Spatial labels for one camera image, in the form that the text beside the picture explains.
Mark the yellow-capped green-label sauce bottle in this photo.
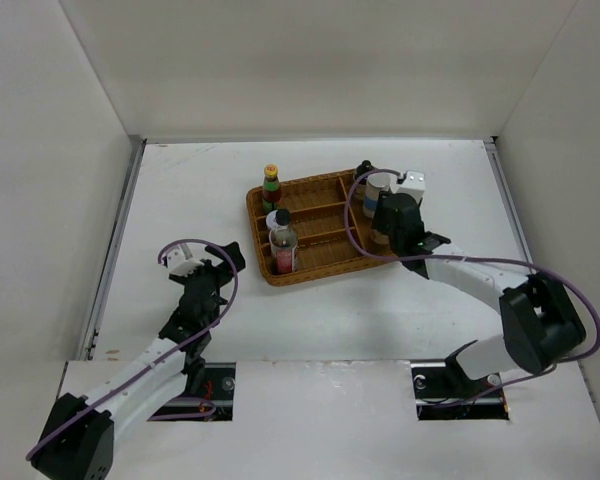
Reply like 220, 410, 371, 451
262, 164, 282, 214

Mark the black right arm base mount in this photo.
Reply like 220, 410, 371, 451
410, 342, 509, 421

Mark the pink-capped spice shaker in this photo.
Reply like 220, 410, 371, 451
370, 228, 389, 246

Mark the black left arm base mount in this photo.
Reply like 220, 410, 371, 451
149, 363, 237, 422

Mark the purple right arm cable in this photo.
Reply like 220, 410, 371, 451
343, 168, 600, 401

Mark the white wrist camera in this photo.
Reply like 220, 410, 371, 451
393, 170, 426, 204
160, 244, 203, 277

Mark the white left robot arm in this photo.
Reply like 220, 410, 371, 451
26, 239, 246, 479

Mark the silver-capped white blue jar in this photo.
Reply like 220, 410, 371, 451
363, 172, 391, 219

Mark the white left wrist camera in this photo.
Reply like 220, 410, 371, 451
160, 244, 203, 277

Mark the woven wicker divided basket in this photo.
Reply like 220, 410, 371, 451
246, 169, 391, 287

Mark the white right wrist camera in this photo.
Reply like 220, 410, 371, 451
393, 170, 426, 204

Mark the black-capped pepper grinder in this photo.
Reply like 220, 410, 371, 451
352, 159, 374, 204

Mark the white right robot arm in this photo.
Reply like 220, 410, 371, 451
372, 192, 586, 396

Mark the dark soy sauce bottle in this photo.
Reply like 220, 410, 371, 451
269, 209, 298, 275

